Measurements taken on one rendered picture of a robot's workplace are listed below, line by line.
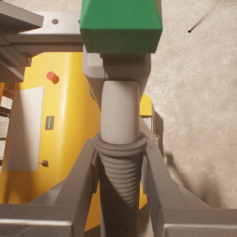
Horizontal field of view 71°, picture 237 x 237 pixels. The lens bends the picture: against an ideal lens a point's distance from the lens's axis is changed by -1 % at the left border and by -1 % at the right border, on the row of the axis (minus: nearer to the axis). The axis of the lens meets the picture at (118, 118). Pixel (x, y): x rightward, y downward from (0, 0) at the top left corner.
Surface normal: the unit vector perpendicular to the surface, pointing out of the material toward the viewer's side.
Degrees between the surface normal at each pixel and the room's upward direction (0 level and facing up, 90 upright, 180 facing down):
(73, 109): 45
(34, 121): 0
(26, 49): 90
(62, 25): 16
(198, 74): 0
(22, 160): 0
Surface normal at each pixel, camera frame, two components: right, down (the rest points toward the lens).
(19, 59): -0.02, 0.97
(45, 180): -0.29, -0.22
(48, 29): -0.01, -0.23
